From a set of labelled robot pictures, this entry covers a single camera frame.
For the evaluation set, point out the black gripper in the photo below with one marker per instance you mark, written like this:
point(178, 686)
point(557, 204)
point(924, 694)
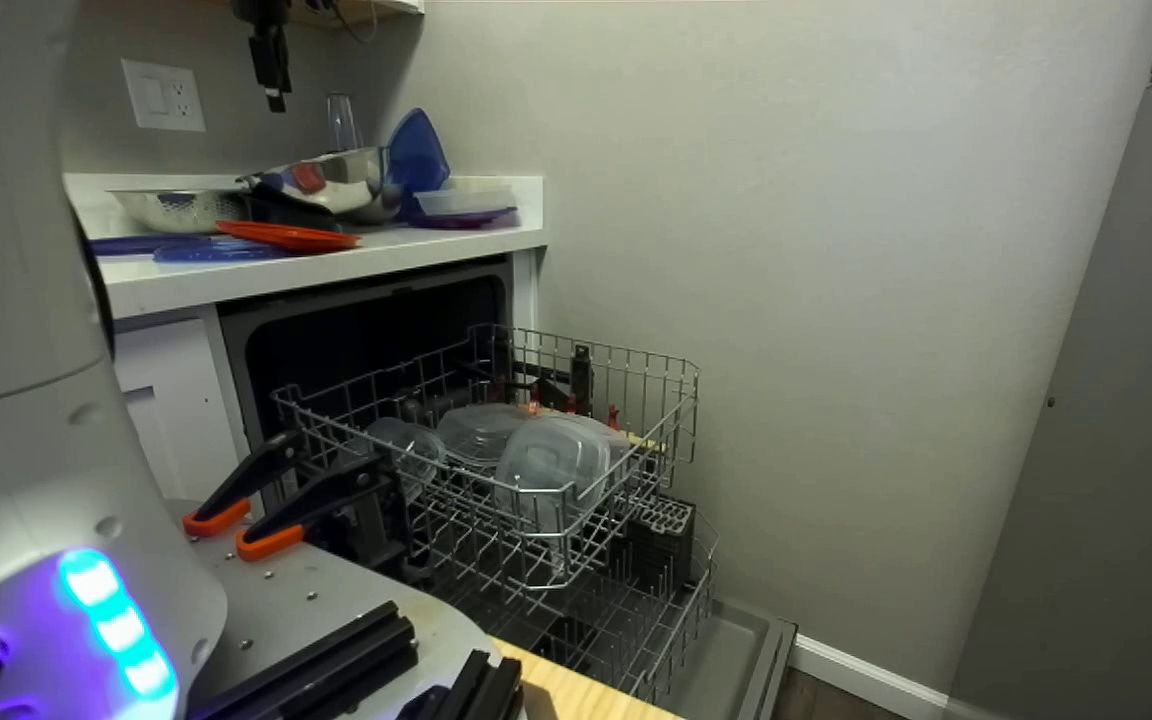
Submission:
point(264, 20)

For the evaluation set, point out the small silver bowl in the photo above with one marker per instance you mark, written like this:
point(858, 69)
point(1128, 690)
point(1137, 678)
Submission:
point(336, 191)

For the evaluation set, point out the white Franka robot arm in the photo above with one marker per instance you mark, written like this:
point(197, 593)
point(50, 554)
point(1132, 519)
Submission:
point(16, 335)

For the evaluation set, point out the dishwasher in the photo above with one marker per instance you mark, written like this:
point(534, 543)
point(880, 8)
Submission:
point(336, 335)

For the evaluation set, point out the clear glass cup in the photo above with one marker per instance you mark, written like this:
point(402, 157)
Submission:
point(341, 123)

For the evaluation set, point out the black container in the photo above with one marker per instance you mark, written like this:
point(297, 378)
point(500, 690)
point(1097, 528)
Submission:
point(268, 215)

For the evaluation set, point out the large blue lid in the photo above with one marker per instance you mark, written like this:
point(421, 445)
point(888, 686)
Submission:
point(419, 146)

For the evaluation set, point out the red plastic lid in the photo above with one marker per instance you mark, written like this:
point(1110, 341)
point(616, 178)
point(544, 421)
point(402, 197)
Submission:
point(289, 239)

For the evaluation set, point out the light blue square lid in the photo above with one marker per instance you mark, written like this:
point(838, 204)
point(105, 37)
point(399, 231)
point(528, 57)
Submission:
point(201, 250)

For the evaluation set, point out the clear container purple lid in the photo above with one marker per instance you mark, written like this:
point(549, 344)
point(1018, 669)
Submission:
point(460, 203)

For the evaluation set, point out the dark blue round lid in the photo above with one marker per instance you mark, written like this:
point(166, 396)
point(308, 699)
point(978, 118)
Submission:
point(121, 247)

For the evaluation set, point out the white base cabinet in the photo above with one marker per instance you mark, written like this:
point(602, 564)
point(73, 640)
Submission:
point(178, 403)

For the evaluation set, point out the clear round plastic container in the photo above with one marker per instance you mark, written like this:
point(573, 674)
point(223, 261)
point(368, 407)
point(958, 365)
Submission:
point(477, 431)

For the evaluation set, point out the black clamp orange tip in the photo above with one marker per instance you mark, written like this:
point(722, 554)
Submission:
point(251, 485)
point(323, 503)

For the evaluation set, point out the black bottle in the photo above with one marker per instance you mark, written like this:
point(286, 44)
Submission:
point(582, 381)

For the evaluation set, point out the black cutlery basket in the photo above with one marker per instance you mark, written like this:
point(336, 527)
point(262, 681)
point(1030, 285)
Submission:
point(661, 543)

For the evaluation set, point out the wooden board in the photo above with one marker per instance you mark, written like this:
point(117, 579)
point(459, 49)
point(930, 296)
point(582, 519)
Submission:
point(588, 701)

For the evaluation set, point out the grey refrigerator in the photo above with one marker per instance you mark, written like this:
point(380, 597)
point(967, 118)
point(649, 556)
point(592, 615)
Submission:
point(1110, 467)

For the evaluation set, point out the wall cabinet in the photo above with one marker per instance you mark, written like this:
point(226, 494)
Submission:
point(361, 8)

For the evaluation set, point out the white wall outlet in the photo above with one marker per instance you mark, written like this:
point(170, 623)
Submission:
point(161, 97)

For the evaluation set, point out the grey metal base plate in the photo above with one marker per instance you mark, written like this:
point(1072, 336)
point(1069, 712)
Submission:
point(297, 593)

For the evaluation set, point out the black aluminium rail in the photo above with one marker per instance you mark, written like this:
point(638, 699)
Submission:
point(477, 686)
point(323, 661)

